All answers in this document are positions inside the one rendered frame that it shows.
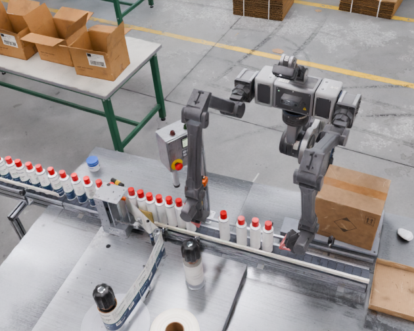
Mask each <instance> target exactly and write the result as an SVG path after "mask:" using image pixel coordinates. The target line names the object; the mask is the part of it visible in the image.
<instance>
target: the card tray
mask: <svg viewBox="0 0 414 331"><path fill-rule="evenodd" d="M368 309H371V310H374V311H378V312H381V313H385V314H388V315H392V316H395V317H399V318H401V319H405V320H410V321H413V322H414V267H412V266H409V265H404V264H401V263H396V262H393V261H388V260H385V259H381V258H377V260H376V263H375V271H374V275H373V283H372V287H371V294H370V298H369V306H368Z"/></svg>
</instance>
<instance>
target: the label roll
mask: <svg viewBox="0 0 414 331"><path fill-rule="evenodd" d="M150 331H200V328H199V324H198V321H197V319H196V317H195V316H194V315H193V314H192V313H191V312H189V311H187V310H185V309H180V308H173V309H168V310H166V311H164V312H162V313H160V314H159V315H158V316H157V317H156V318H155V319H154V321H153V323H152V325H151V328H150Z"/></svg>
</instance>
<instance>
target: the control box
mask: <svg viewBox="0 0 414 331"><path fill-rule="evenodd" d="M184 124H185V123H181V120H179V121H177V122H175V123H172V124H170V125H168V126H166V127H163V128H161V129H159V130H158V131H156V139H157V143H158V149H159V153H160V160H161V162H162V163H163V164H164V165H165V167H166V168H167V169H168V170H169V171H170V172H174V171H175V170H176V169H175V164H176V163H177V162H178V163H182V164H183V166H185V165H187V156H185V157H183V155H182V151H183V150H185V149H187V147H185V148H182V146H181V139H182V138H184V137H186V136H187V130H184V129H183V126H184ZM171 130H174V131H175V136H174V137H171V136H170V131H171Z"/></svg>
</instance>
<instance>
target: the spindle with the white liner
mask: <svg viewBox="0 0 414 331"><path fill-rule="evenodd" d="M181 253H182V257H183V266H184V270H185V277H186V278H185V279H186V285H187V287H188V288H190V289H192V290H199V289H201V288H202V287H203V286H204V284H205V278H204V272H203V266H202V257H201V255H200V245H199V243H198V241H196V240H194V239H193V238H190V239H186V240H184V241H183V244H182V245H181Z"/></svg>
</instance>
